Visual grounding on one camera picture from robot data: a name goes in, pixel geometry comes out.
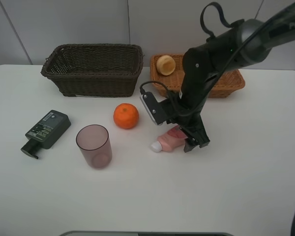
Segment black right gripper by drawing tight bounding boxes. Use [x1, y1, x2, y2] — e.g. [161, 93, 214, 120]
[159, 94, 210, 153]

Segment pink lotion bottle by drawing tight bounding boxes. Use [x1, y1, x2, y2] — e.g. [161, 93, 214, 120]
[150, 125, 187, 152]

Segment orange tangerine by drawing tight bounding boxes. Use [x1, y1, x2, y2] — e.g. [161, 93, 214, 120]
[113, 103, 139, 129]

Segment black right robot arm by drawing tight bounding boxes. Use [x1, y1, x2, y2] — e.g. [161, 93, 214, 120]
[170, 2, 295, 152]

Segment light brown wicker basket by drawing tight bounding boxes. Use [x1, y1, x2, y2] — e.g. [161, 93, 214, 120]
[150, 54, 245, 98]

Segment translucent pink plastic cup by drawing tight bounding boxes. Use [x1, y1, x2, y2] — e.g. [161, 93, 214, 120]
[76, 124, 113, 169]

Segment dark brown wicker basket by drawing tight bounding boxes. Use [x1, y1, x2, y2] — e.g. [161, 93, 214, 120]
[41, 44, 143, 97]

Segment dark green pump bottle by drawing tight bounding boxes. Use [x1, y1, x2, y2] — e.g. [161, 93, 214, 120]
[21, 110, 71, 159]

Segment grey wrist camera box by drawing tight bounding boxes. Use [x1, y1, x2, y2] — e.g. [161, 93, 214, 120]
[140, 92, 167, 125]

